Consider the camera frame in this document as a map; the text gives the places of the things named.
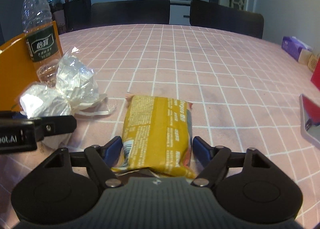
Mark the clear plastic water bottle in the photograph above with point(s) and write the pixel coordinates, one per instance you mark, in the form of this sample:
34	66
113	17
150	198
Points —
37	14

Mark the crumpled clear plastic bag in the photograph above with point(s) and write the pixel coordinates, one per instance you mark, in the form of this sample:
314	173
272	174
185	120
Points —
75	76

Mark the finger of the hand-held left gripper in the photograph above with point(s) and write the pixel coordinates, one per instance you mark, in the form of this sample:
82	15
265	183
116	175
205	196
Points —
57	125

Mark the black chair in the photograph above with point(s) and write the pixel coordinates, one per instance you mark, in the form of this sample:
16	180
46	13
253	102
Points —
130	11
225	19

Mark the beige perforated box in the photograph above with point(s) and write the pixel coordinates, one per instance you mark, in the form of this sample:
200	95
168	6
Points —
311	60

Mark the dark sideboard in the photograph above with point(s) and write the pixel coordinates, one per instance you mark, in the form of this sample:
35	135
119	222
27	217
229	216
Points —
77	14

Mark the orange storage box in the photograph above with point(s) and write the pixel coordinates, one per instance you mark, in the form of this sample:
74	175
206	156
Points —
15	69

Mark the red box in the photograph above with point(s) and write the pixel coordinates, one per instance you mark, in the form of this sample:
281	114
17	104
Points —
317	74

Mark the yellow snack packet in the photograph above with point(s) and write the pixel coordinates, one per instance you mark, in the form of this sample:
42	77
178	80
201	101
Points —
155	131

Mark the purple tissue box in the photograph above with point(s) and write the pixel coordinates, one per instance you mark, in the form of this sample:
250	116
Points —
292	46

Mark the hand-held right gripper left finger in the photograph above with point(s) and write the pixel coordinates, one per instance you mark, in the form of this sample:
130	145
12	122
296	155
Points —
113	147

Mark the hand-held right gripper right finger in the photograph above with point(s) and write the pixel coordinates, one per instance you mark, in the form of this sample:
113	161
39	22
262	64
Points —
201	149

